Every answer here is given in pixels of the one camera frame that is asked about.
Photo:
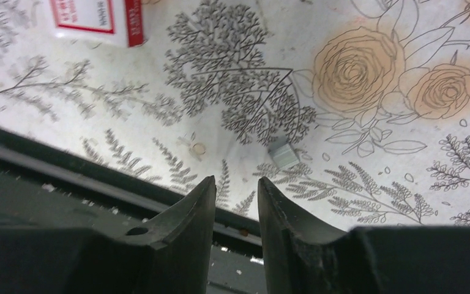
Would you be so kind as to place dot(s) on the floral patterned table mat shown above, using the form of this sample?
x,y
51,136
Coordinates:
x,y
373,96

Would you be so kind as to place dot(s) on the small grey staple strip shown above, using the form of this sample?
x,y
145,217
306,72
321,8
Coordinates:
x,y
283,155

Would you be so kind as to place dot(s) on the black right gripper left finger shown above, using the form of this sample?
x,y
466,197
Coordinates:
x,y
56,244

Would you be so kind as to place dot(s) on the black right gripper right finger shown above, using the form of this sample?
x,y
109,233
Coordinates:
x,y
303,254

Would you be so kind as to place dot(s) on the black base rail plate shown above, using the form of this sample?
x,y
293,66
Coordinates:
x,y
43,185

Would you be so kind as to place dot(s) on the red white staple box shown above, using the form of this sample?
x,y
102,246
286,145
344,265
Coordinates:
x,y
118,23

